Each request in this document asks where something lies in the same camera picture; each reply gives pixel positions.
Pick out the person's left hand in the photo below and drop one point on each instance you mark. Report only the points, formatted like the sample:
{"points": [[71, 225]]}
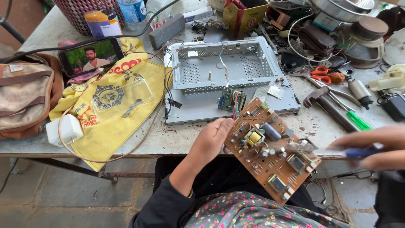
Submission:
{"points": [[207, 139]]}

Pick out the person's right hand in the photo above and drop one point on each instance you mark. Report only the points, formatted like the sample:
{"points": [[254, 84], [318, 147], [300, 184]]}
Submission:
{"points": [[384, 136]]}

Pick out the person's right fingers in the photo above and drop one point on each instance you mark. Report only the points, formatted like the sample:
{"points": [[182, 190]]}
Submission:
{"points": [[357, 137]]}

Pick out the brown power supply circuit board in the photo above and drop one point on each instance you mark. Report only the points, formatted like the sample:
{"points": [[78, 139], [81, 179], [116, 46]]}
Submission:
{"points": [[272, 152]]}

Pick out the steel hammer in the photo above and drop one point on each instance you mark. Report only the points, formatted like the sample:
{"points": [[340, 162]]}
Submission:
{"points": [[332, 112]]}

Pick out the steel pliers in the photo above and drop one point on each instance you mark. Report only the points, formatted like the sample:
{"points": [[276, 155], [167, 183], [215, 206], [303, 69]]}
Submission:
{"points": [[343, 95]]}

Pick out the grey cylindrical capacitor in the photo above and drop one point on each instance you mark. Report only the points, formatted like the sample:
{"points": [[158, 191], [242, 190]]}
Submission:
{"points": [[360, 91]]}

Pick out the black power adapter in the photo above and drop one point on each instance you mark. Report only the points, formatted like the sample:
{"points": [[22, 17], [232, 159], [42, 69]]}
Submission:
{"points": [[395, 106]]}

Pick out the cream plastic motor housing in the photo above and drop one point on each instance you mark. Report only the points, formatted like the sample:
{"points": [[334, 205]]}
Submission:
{"points": [[390, 79]]}

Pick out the silver foil piece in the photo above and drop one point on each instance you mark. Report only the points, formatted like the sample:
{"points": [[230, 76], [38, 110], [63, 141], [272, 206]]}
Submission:
{"points": [[276, 91]]}

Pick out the white round plate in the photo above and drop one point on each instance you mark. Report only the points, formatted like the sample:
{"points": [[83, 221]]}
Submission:
{"points": [[395, 47]]}

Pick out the round loudspeaker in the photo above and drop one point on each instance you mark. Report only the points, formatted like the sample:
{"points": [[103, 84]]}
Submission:
{"points": [[367, 38]]}

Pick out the heap of electronic scrap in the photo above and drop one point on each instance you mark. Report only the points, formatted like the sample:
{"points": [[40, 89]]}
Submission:
{"points": [[294, 58]]}

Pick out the brown leather wallet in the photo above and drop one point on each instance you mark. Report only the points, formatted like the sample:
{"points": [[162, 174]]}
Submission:
{"points": [[318, 39]]}

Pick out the person's floral garment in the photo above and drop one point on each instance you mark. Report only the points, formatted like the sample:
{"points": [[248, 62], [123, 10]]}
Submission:
{"points": [[253, 212]]}

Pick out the steel bowl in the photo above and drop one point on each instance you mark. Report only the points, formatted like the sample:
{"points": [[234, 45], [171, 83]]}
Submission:
{"points": [[340, 9]]}

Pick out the small green circuit board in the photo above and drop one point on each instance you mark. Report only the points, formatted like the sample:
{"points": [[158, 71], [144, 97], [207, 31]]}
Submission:
{"points": [[230, 99]]}

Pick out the person's black trousers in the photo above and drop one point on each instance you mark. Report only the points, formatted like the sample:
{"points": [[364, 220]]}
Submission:
{"points": [[227, 174]]}

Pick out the grey metal monitor chassis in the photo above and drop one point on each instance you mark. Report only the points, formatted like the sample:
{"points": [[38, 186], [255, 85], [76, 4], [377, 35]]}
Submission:
{"points": [[221, 63]]}

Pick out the yellow cardboard box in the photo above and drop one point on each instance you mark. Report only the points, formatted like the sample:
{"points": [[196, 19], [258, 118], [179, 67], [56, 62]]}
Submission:
{"points": [[243, 17]]}

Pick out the gold bangle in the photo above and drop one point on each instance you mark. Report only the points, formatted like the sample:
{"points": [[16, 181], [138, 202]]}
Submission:
{"points": [[191, 193]]}

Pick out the white cardboard box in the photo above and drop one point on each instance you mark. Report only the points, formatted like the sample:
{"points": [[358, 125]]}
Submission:
{"points": [[197, 14]]}

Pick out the grey rectangular block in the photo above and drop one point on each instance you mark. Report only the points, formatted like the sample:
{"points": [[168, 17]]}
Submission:
{"points": [[167, 31]]}

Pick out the clear plastic bottle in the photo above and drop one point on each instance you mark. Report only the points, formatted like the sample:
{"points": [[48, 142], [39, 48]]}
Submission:
{"points": [[156, 14]]}

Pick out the clear plastic phone case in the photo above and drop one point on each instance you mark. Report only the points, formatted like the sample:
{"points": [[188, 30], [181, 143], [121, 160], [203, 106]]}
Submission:
{"points": [[121, 98]]}

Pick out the yellow printed cloth bag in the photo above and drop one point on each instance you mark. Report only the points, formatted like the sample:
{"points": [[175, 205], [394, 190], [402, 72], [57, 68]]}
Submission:
{"points": [[104, 139]]}

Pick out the blue label water bottle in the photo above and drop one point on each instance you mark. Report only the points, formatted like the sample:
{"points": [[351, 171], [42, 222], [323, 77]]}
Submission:
{"points": [[133, 12]]}

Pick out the black smartphone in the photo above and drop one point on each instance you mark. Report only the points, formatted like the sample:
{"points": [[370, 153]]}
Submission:
{"points": [[91, 57]]}

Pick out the orange lid jar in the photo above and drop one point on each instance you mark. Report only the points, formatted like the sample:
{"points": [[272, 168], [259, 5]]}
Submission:
{"points": [[101, 25]]}

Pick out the white charger adapter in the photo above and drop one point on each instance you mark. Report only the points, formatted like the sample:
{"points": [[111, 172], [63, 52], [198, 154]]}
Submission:
{"points": [[63, 130]]}

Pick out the pink woven basket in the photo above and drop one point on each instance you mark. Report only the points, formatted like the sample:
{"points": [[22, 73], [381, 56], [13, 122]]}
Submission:
{"points": [[79, 14]]}

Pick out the beige and brown bag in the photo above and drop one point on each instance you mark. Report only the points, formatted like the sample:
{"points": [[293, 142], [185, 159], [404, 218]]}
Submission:
{"points": [[25, 95]]}

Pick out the metal table frame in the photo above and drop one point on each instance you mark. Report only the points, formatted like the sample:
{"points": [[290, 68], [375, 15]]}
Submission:
{"points": [[95, 172]]}

